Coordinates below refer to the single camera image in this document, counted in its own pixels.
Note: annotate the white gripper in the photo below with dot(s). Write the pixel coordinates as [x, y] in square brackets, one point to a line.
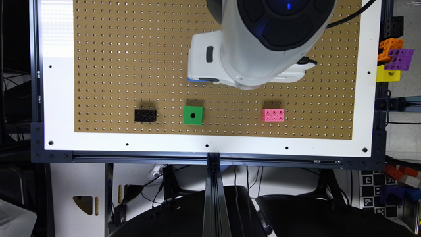
[251, 69]

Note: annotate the pink brick block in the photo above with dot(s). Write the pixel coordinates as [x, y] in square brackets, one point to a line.
[273, 115]

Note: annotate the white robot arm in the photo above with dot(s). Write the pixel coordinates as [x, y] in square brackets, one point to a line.
[260, 41]

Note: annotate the blue cube block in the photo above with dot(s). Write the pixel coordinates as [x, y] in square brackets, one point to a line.
[199, 70]

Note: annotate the green cube block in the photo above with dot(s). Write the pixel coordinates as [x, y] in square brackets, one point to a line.
[193, 115]

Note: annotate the black brick block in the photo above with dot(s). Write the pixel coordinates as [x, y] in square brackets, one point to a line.
[145, 115]

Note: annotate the yellow block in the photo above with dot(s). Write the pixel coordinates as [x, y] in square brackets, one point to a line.
[383, 75]

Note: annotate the dark purple block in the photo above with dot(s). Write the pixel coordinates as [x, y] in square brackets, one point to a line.
[392, 195]

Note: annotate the red orange block pile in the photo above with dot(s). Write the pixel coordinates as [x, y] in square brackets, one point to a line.
[404, 175]

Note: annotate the brown pegboard panel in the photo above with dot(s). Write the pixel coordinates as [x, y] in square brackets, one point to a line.
[132, 55]

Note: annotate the fiducial marker board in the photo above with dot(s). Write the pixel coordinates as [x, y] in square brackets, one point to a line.
[370, 185]

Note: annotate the black aluminium table frame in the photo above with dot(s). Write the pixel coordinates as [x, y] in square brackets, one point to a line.
[55, 140]

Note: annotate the black block on frame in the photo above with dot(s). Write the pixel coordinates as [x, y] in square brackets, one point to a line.
[392, 27]

